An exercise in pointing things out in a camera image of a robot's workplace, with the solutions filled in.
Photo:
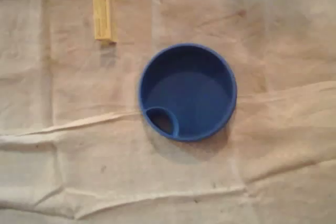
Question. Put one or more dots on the yellow rectangular block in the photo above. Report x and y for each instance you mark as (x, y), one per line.
(101, 14)

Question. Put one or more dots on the blue round bowl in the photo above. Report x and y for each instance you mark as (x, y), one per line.
(194, 98)

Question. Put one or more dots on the white creased table cloth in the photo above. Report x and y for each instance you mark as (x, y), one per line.
(78, 155)

